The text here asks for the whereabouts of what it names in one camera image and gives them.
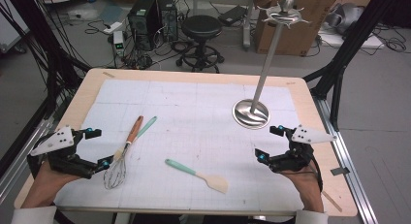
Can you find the white power supply unit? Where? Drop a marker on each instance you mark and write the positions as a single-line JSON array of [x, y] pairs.
[[118, 39]]

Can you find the aluminium rail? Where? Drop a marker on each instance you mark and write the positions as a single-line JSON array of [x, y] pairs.
[[22, 149], [352, 172]]

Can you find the black round stool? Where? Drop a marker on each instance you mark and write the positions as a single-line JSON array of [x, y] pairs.
[[202, 26]]

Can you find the white grid mat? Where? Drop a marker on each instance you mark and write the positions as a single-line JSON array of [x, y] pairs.
[[194, 120]]

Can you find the white power strip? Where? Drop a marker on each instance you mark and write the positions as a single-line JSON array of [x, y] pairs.
[[112, 27]]

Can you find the black computer tower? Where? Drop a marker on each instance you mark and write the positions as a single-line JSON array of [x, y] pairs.
[[168, 18], [142, 23]]

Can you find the large brown cardboard box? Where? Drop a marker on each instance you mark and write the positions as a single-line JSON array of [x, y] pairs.
[[290, 39]]

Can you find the person's right hand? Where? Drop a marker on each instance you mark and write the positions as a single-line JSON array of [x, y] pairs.
[[300, 183]]

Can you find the black tape piece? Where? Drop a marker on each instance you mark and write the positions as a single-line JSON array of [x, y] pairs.
[[340, 171]]

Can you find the tan tape piece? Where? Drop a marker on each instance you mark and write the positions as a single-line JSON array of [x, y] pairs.
[[108, 74]]

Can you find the white floor board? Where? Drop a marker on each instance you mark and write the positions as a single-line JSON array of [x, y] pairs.
[[355, 41]]

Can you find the white wheeled board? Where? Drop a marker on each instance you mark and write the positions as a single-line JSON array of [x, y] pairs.
[[9, 26]]

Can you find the steel utensil rack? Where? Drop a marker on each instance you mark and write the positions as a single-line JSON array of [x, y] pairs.
[[266, 67]]

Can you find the person's left hand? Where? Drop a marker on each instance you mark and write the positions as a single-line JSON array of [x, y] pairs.
[[51, 180]]

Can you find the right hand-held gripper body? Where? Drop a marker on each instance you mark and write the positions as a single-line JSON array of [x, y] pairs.
[[295, 159]]

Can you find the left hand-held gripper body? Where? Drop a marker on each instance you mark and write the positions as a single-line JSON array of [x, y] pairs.
[[61, 159]]

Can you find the black flat box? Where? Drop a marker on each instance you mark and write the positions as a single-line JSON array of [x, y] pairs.
[[232, 15]]

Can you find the long tan tape strip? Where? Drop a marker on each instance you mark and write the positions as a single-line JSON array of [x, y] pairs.
[[332, 202]]

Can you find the grey plastic cover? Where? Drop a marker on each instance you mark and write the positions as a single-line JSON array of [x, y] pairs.
[[344, 17]]

